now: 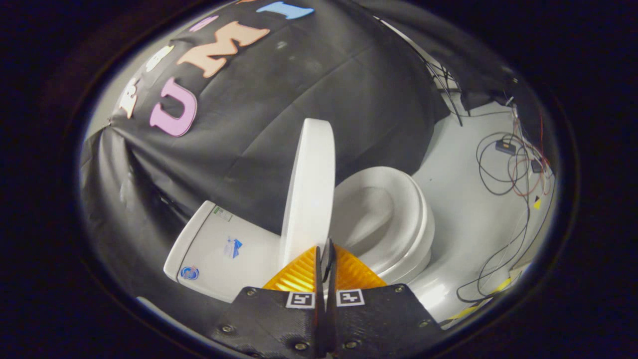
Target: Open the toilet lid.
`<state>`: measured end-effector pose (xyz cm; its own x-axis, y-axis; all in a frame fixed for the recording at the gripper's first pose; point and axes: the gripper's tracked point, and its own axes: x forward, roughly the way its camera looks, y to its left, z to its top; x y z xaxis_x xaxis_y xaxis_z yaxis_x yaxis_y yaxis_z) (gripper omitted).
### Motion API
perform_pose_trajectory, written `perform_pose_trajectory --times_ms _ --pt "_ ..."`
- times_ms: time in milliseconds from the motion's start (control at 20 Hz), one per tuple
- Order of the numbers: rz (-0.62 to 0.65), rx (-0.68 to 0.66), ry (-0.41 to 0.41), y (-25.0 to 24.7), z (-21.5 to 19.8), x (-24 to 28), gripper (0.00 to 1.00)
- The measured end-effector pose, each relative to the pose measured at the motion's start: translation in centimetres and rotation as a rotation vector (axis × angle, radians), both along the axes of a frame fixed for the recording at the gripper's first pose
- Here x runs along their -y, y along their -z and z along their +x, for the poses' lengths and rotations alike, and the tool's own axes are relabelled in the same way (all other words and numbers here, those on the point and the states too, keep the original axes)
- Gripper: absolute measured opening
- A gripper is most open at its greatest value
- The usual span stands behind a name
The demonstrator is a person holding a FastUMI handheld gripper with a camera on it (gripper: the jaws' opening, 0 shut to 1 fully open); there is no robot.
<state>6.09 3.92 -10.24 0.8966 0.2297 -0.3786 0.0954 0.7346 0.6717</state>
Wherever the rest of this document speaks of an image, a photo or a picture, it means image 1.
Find black backdrop cloth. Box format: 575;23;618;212
80;0;519;320

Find white toilet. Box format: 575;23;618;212
163;167;435;303

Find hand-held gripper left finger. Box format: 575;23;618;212
209;244;327;359

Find white toilet lid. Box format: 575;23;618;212
279;118;336;267

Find thin red cable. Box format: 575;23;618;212
512;114;552;198

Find white toilet seat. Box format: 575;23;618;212
331;166;435;285

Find tangle of black cables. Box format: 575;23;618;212
456;107;558;304

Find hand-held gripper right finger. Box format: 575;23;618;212
326;238;444;359

